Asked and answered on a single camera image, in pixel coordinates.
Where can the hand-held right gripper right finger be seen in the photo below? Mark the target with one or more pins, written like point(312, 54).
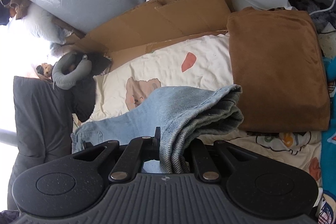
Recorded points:
point(199, 158)

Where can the blue star pattern blanket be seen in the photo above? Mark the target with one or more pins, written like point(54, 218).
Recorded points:
point(329, 161)

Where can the dark grey duvet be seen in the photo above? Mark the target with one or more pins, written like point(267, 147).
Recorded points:
point(39, 121)

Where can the folded brown cloth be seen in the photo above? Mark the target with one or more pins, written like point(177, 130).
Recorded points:
point(275, 69)

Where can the low cardboard sheet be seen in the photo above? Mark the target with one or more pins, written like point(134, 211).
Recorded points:
point(157, 22)

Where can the grey pole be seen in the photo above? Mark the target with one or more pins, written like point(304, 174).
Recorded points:
point(8, 137)

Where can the white pillow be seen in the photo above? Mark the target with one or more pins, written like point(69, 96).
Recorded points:
point(39, 22)

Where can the leopard print cloth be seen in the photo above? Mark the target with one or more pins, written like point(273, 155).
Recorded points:
point(254, 133)

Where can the black garment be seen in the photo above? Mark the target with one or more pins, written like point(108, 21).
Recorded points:
point(84, 98)

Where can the cream bear print bed sheet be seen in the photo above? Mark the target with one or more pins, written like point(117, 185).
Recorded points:
point(170, 66)

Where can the small teddy bear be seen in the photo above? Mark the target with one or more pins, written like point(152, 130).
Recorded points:
point(47, 69)

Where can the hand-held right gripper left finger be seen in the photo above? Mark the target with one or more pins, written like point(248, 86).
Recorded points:
point(157, 145)

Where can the grey fluffy rug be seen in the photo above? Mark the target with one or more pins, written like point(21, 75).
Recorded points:
point(323, 22)

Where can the light blue jeans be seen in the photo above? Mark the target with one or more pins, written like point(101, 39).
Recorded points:
point(170, 108)

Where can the grey neck pillow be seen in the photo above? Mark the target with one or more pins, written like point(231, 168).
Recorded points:
point(61, 79)

